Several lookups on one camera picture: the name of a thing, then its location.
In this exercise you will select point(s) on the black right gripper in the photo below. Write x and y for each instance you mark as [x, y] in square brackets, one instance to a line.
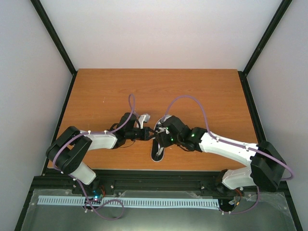
[162, 140]

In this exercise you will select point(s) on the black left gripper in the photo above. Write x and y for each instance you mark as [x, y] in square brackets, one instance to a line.
[146, 134]

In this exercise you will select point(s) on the white shoelace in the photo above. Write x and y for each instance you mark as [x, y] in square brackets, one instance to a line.
[159, 144]

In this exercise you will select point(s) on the black white canvas sneaker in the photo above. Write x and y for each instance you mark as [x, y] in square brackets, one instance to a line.
[158, 126]

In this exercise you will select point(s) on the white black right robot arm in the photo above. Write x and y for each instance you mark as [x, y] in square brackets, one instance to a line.
[262, 165]

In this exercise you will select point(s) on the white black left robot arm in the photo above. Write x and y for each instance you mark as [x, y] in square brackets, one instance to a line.
[68, 151]

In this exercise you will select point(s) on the circuit board with green led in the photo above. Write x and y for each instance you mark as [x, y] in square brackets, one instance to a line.
[96, 193]

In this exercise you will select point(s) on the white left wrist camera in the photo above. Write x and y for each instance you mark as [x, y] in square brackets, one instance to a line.
[144, 118]

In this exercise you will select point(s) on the light blue slotted cable duct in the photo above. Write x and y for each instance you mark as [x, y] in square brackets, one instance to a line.
[134, 202]

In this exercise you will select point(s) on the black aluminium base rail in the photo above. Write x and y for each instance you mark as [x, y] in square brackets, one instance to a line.
[110, 182]

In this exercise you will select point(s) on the black left frame post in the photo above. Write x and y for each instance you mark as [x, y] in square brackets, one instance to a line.
[54, 36]

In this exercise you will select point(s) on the black frame post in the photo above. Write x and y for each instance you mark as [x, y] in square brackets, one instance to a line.
[277, 17]
[54, 36]

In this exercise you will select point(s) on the black right frame post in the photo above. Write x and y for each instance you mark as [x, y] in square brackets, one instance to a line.
[277, 17]

